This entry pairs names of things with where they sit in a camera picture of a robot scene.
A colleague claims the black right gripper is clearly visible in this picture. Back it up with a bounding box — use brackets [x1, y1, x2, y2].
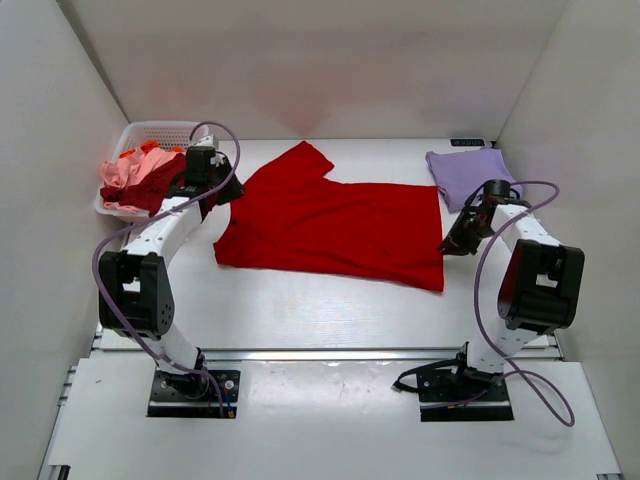
[438, 208, 498, 257]

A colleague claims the aluminium table rail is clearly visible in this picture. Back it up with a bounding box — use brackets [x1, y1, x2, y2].
[203, 348, 458, 362]

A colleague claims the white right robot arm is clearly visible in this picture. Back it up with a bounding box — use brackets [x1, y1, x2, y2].
[438, 179, 585, 401]

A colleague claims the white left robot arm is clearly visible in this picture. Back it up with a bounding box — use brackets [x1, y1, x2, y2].
[93, 144, 244, 398]

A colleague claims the dark blue label sticker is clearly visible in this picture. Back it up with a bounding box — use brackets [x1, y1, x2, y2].
[450, 138, 486, 148]

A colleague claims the folded purple t shirt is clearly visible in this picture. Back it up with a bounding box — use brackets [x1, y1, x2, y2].
[425, 148, 515, 213]

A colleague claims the white plastic laundry basket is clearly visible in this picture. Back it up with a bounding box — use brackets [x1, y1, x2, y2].
[94, 121, 209, 223]

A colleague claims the dark red t shirt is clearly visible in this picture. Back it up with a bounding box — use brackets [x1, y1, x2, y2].
[99, 153, 189, 218]

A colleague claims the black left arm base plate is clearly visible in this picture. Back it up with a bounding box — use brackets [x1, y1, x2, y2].
[147, 369, 241, 419]

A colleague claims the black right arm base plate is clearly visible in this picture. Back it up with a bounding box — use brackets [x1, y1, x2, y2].
[393, 366, 514, 423]

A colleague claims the orange t shirt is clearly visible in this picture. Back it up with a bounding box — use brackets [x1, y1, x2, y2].
[119, 140, 184, 158]

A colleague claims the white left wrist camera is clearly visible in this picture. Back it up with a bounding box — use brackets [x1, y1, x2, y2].
[196, 133, 219, 149]

